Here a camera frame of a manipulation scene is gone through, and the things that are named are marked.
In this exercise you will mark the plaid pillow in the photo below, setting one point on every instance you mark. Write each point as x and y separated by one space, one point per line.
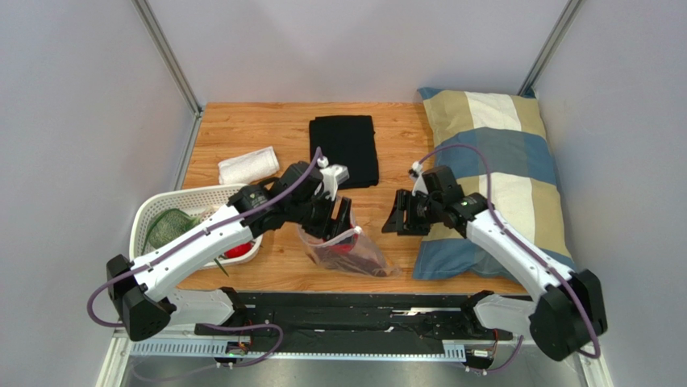
496 145

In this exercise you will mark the black folded cloth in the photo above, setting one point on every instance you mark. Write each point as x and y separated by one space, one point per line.
348 140

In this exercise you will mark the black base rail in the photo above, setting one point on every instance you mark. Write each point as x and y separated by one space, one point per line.
241 329

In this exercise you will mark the clear zip top bag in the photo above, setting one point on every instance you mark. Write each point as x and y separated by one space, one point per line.
353 253

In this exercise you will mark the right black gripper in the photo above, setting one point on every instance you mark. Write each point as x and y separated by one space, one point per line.
409 211

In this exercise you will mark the right aluminium frame post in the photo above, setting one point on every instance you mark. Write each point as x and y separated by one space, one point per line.
551 43

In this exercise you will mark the red fake apple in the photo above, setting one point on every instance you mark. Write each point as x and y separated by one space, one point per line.
238 251

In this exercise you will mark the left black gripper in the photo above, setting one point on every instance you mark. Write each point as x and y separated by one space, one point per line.
331 229

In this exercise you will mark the white rolled towel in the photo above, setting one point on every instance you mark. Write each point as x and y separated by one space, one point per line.
249 167

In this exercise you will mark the white perforated plastic basket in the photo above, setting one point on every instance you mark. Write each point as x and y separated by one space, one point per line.
200 202

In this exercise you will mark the left aluminium frame post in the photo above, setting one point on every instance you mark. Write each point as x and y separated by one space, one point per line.
163 46

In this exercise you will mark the aluminium frame post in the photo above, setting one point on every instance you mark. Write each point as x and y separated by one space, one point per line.
551 43
163 46

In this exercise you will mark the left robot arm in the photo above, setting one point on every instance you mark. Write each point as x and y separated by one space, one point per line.
144 290

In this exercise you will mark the red fake tomato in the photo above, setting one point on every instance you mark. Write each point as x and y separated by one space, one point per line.
344 248

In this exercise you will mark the orange fake carrot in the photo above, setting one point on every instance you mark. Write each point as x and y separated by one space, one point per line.
354 265

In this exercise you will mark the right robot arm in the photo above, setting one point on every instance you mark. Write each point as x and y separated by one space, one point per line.
526 257

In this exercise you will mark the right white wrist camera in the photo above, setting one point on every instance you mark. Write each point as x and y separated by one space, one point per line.
416 175

